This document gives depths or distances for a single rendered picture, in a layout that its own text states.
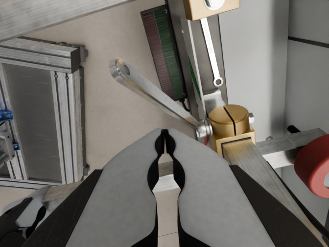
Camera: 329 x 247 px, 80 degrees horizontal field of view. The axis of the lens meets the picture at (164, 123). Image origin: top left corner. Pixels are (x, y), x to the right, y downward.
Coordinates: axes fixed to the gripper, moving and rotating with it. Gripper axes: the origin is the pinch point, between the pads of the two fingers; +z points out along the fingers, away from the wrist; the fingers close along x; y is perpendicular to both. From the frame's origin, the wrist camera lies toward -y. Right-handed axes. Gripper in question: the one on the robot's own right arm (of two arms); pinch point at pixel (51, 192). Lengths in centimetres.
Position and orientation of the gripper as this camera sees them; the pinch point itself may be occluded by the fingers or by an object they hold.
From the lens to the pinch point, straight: 41.8
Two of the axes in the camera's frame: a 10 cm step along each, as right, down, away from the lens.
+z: -0.3, -4.9, 8.7
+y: -9.7, 2.3, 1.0
